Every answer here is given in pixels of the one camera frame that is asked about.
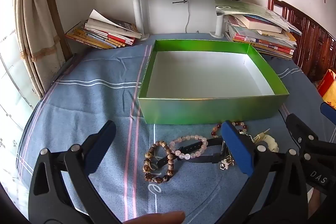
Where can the stack of colourful books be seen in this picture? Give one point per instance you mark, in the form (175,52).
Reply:
(105,35)

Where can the pile of books and magazines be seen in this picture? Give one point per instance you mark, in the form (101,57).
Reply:
(260,29)

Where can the red paper bag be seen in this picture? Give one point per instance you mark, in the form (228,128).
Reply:
(328,87)

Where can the dark wooden headboard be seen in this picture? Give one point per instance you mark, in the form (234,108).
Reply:
(312,40)

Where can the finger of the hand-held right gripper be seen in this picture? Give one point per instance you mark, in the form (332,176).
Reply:
(298,129)
(329,112)

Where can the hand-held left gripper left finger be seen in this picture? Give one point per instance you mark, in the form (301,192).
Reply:
(101,146)

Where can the beige curtain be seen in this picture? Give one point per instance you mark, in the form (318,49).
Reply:
(36,29)

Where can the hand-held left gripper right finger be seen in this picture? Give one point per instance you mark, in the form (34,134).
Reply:
(237,150)

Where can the person's right hand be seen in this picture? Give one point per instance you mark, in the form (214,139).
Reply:
(314,205)

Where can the green cardboard box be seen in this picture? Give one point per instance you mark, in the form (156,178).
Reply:
(204,74)

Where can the blue checked blanket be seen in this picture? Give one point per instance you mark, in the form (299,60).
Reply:
(86,100)

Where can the person's left hand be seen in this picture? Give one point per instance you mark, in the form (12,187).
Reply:
(162,218)

